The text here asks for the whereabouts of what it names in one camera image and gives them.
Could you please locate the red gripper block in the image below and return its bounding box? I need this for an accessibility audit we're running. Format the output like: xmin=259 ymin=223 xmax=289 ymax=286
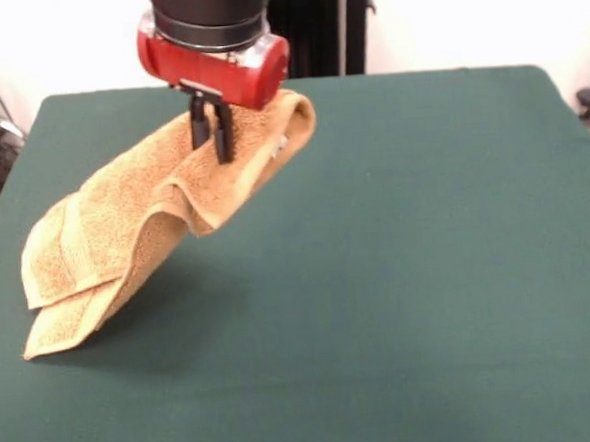
xmin=134 ymin=1 xmax=298 ymax=169

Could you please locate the tan terry towel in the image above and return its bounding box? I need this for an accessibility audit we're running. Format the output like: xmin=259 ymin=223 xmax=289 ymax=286
xmin=6 ymin=86 xmax=332 ymax=363

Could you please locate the dark green table cloth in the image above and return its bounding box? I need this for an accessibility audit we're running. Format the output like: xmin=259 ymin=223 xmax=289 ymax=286
xmin=0 ymin=60 xmax=590 ymax=442

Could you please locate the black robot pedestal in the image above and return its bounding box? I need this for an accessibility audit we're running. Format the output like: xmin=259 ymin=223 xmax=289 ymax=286
xmin=265 ymin=0 xmax=382 ymax=82

